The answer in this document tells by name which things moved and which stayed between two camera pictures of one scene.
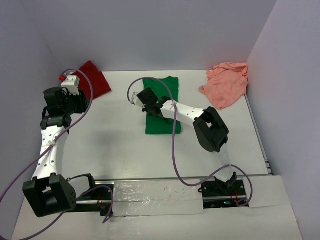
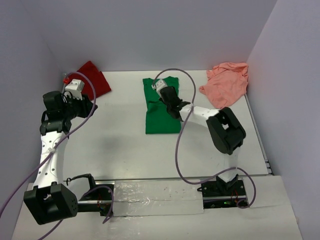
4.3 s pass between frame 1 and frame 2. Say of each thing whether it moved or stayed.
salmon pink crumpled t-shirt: stayed
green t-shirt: stayed
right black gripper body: moved
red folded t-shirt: stayed
